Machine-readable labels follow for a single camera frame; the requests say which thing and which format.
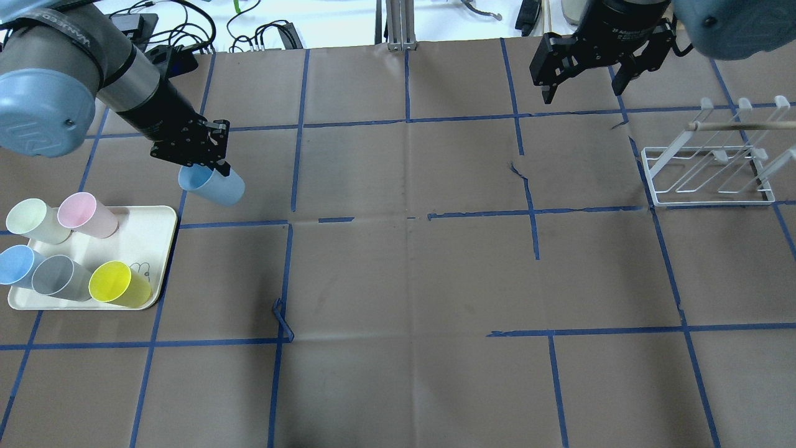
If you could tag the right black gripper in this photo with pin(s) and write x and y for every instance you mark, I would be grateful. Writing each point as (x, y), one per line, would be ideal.
(624, 25)

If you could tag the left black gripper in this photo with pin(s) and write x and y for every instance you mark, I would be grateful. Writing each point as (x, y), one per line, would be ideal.
(153, 118)

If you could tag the light blue cup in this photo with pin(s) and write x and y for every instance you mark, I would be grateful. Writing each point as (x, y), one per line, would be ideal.
(212, 185)

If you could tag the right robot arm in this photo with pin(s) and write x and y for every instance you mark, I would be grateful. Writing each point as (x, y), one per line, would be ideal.
(729, 30)

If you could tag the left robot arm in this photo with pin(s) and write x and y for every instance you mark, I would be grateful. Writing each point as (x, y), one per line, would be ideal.
(62, 56)

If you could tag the pink cup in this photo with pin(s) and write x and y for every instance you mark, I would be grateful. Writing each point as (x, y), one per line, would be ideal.
(82, 212)

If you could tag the yellow cup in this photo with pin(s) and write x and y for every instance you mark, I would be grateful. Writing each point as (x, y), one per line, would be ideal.
(114, 282)

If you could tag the pale green cup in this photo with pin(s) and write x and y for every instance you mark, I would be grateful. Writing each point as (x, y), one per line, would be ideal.
(35, 219)

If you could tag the grey cup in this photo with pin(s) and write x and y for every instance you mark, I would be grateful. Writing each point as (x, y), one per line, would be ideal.
(63, 278)

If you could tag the blue cup on tray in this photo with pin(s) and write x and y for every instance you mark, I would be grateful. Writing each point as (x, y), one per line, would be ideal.
(18, 264)

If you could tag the cream plastic tray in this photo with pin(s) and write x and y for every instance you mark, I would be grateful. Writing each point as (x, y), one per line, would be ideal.
(143, 240)

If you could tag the white wire cup rack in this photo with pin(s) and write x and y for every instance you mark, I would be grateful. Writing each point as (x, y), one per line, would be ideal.
(720, 162)

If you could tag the aluminium frame post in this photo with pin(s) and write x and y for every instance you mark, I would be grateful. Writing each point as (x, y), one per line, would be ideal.
(400, 22)

